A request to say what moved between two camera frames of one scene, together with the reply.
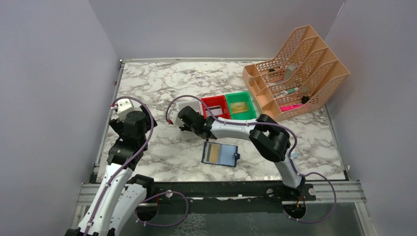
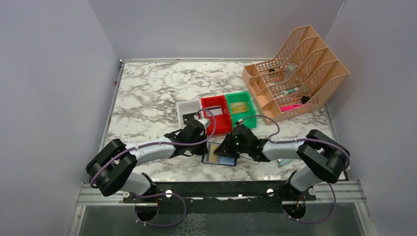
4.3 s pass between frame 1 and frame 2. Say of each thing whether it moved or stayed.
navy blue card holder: stayed
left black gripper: moved
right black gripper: moved
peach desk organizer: stayed
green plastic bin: stayed
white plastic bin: stayed
